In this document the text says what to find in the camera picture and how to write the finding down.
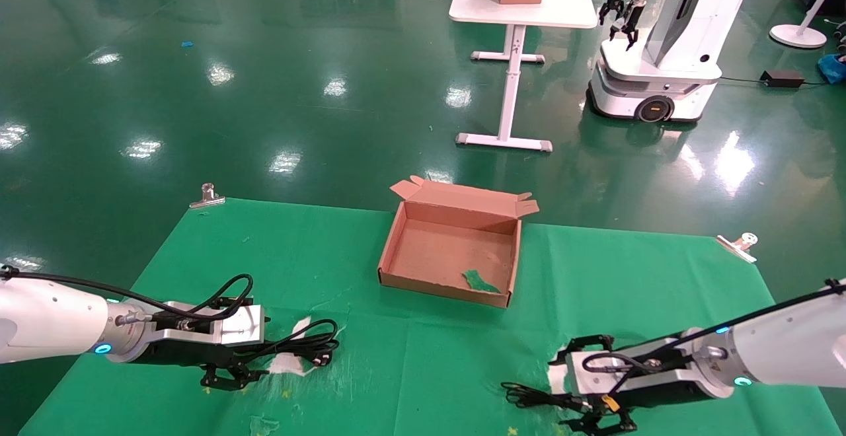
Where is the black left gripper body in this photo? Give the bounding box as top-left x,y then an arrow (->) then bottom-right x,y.
135,337 -> 237,368

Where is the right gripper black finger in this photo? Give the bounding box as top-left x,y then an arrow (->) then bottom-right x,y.
562,410 -> 639,436
549,334 -> 617,365

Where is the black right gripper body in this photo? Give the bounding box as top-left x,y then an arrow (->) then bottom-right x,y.
595,381 -> 705,402

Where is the black wired computer mouse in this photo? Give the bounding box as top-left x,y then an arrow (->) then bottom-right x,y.
500,382 -> 596,418

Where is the black power cable with plug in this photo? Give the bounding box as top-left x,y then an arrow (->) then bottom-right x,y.
231,318 -> 341,368

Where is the open brown cardboard box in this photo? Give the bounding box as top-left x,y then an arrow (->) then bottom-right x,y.
377,175 -> 540,309

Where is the silver metal table clip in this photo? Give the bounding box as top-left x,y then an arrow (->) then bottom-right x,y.
716,233 -> 758,264
190,183 -> 226,210

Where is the green table cloth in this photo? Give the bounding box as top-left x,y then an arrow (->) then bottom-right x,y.
20,197 -> 841,436

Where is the white wheeled background robot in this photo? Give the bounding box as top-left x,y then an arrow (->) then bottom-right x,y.
587,0 -> 762,124

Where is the black power adapter brick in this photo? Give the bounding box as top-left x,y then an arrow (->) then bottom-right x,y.
760,69 -> 805,89

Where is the white height-adjustable table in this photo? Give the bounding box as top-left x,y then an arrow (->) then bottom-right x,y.
449,0 -> 599,153

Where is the blue plastic shoe cover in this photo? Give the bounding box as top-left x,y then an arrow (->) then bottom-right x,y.
820,53 -> 846,85

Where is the white floor stand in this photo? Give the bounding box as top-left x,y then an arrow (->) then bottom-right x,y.
769,0 -> 846,50

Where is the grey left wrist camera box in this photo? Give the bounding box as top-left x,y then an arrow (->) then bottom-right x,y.
159,302 -> 266,347

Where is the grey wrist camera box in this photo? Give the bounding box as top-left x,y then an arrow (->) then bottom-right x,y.
159,302 -> 266,347
565,349 -> 689,395

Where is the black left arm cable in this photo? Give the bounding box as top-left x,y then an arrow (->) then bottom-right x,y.
0,266 -> 256,331

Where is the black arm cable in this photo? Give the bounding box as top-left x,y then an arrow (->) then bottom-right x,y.
582,279 -> 846,397
0,266 -> 256,331

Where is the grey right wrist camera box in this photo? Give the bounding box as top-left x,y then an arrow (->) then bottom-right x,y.
565,349 -> 689,395

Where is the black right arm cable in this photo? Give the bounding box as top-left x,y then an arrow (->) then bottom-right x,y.
582,279 -> 846,397

